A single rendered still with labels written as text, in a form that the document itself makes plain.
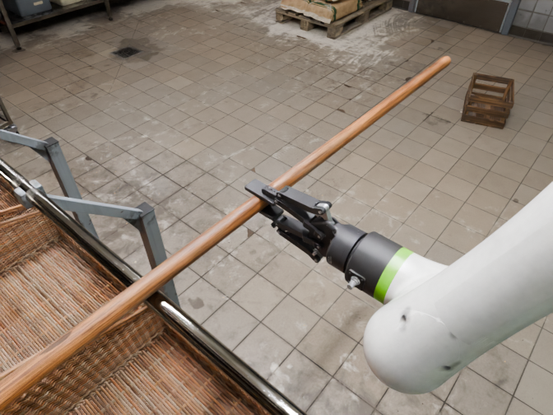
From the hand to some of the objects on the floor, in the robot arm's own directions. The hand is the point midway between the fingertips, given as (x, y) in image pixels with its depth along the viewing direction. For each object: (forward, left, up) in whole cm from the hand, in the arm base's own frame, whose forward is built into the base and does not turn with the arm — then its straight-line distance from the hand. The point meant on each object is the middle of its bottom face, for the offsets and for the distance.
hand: (263, 199), depth 77 cm
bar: (+30, +14, -119) cm, 124 cm away
